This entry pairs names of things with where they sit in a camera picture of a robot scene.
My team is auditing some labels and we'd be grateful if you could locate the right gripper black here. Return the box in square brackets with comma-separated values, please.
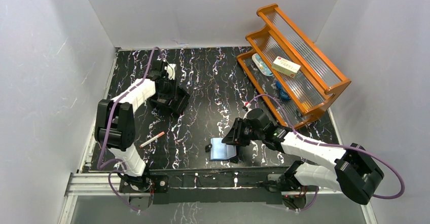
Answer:
[221, 117, 264, 146]

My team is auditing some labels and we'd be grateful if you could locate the black box of cards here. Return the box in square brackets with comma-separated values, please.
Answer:
[149, 87, 190, 117]

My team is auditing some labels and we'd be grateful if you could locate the black card holder wallet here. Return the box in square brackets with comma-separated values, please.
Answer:
[205, 138, 239, 163]

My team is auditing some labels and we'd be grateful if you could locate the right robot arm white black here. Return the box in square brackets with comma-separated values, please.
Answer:
[222, 108, 384, 205]

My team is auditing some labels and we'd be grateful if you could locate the blue small object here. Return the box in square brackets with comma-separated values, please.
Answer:
[275, 81, 291, 100]

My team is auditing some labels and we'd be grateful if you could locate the pink pen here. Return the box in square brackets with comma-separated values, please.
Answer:
[139, 131, 165, 148]

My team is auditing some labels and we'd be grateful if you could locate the white blue oval package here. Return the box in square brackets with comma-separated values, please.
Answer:
[252, 53, 273, 77]

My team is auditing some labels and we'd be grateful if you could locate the orange wooden shelf rack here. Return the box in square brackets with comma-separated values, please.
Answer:
[237, 4, 351, 129]

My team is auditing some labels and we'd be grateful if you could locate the cream cardboard box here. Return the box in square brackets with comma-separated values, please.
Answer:
[271, 56, 301, 78]

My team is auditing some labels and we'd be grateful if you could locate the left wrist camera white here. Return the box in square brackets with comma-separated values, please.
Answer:
[166, 63, 176, 80]

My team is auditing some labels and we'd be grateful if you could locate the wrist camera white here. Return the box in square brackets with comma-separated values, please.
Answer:
[242, 102, 254, 113]
[166, 63, 176, 80]

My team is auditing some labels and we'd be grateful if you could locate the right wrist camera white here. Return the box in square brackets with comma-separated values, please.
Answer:
[242, 102, 254, 113]

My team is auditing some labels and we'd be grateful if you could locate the black aluminium base frame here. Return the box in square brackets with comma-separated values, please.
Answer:
[65, 167, 370, 206]

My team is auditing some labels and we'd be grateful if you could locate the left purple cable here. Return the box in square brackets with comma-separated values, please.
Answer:
[96, 46, 165, 213]

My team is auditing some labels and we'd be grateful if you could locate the purple cable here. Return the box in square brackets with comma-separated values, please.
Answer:
[243, 94, 406, 200]
[96, 46, 165, 213]

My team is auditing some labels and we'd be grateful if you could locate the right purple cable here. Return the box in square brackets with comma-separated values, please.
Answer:
[243, 94, 406, 200]

